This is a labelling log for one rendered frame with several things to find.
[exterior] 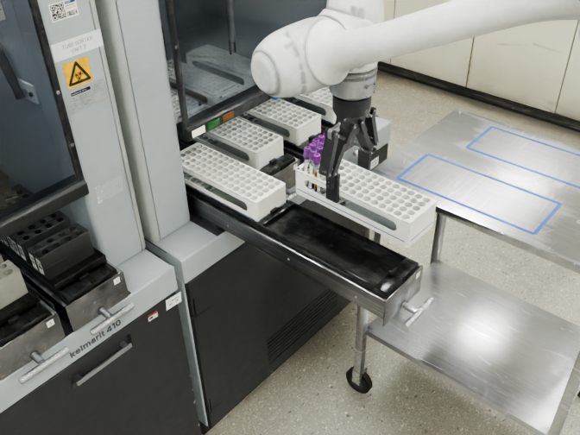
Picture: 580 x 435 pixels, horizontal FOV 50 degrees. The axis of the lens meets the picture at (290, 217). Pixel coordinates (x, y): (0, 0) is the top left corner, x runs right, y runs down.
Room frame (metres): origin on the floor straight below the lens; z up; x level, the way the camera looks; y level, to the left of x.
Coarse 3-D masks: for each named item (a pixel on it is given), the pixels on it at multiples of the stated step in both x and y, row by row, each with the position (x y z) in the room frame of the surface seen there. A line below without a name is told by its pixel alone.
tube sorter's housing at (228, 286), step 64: (128, 0) 1.16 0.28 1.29; (128, 64) 1.14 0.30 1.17; (128, 128) 1.14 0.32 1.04; (384, 128) 1.66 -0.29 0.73; (192, 256) 1.09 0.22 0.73; (256, 256) 1.24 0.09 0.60; (192, 320) 1.07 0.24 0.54; (256, 320) 1.23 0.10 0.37; (320, 320) 1.44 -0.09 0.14; (192, 384) 1.10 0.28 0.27; (256, 384) 1.21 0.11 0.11
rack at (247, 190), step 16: (192, 144) 1.36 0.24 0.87; (192, 160) 1.29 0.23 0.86; (208, 160) 1.28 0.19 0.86; (224, 160) 1.30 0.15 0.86; (192, 176) 1.27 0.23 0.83; (208, 176) 1.21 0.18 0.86; (224, 176) 1.22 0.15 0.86; (240, 176) 1.21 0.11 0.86; (256, 176) 1.21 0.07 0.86; (208, 192) 1.20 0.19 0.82; (224, 192) 1.23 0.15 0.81; (240, 192) 1.15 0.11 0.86; (256, 192) 1.14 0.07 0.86; (272, 192) 1.14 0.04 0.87; (240, 208) 1.13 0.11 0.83; (256, 208) 1.10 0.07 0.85; (272, 208) 1.14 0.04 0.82
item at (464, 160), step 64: (448, 128) 1.49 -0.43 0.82; (512, 128) 1.48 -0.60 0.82; (448, 192) 1.18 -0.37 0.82; (512, 192) 1.18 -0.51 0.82; (576, 192) 1.17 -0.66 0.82; (576, 256) 0.95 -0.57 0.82; (448, 320) 1.29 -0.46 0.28; (512, 320) 1.29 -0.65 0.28; (512, 384) 1.06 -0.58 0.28; (576, 384) 0.88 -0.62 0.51
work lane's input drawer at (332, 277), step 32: (192, 192) 1.23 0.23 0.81; (224, 224) 1.15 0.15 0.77; (256, 224) 1.09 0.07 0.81; (288, 224) 1.10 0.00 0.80; (320, 224) 1.10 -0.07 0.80; (288, 256) 1.02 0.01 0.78; (320, 256) 0.97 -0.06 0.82; (352, 256) 0.99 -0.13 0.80; (384, 256) 0.99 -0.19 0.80; (352, 288) 0.90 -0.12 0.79; (384, 288) 0.88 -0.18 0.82; (416, 288) 0.94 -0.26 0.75; (384, 320) 0.85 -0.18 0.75
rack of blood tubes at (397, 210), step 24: (360, 168) 1.14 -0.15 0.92; (312, 192) 1.11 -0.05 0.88; (360, 192) 1.05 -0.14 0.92; (384, 192) 1.05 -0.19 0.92; (408, 192) 1.05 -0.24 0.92; (360, 216) 1.02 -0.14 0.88; (384, 216) 0.98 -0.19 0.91; (408, 216) 0.97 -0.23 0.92; (432, 216) 1.01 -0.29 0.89; (408, 240) 0.95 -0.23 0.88
